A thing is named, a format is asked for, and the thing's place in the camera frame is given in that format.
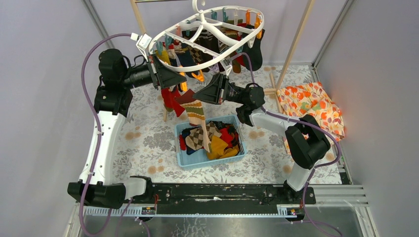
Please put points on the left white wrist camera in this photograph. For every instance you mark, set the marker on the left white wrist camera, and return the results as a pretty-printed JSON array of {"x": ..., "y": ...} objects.
[{"x": 142, "y": 44}]

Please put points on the wooden drying rack frame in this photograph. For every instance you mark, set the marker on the wooden drying rack frame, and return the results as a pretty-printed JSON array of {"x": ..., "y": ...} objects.
[{"x": 188, "y": 30}]

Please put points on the blue plastic basket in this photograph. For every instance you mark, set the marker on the blue plastic basket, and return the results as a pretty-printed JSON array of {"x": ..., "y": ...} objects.
[{"x": 199, "y": 158}]

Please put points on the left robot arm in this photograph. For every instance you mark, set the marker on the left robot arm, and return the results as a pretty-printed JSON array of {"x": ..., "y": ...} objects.
[{"x": 96, "y": 186}]

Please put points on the argyle dark hanging sock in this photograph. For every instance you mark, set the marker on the argyle dark hanging sock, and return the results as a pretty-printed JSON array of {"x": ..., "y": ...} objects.
[{"x": 197, "y": 55}]

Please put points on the floral orange cloth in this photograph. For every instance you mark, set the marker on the floral orange cloth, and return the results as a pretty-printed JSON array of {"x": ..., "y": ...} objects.
[{"x": 312, "y": 99}]

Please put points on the red hanging sock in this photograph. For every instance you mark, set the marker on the red hanging sock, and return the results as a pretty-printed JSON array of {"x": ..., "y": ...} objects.
[{"x": 241, "y": 59}]

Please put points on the dark green hanging sock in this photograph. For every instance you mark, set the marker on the dark green hanging sock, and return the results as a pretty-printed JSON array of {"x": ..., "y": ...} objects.
[{"x": 254, "y": 53}]

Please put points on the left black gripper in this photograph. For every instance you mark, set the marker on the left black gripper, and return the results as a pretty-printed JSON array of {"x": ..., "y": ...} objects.
[{"x": 155, "y": 72}]

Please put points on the red bunny sock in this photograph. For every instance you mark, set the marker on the red bunny sock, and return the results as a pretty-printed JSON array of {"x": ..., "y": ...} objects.
[{"x": 169, "y": 98}]

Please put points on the pile of socks in basket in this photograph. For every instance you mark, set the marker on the pile of socks in basket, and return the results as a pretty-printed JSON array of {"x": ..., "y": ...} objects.
[{"x": 221, "y": 140}]

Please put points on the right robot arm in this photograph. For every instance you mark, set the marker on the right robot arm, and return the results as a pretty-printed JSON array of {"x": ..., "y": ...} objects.
[{"x": 307, "y": 142}]

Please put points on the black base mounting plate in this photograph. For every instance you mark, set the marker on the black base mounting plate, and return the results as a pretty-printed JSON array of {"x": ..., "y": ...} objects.
[{"x": 257, "y": 199}]

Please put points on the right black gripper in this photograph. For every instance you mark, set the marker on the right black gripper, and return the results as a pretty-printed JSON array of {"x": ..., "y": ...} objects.
[{"x": 215, "y": 92}]

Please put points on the floral table mat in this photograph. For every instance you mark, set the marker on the floral table mat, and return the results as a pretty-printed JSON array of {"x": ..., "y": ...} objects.
[{"x": 146, "y": 145}]

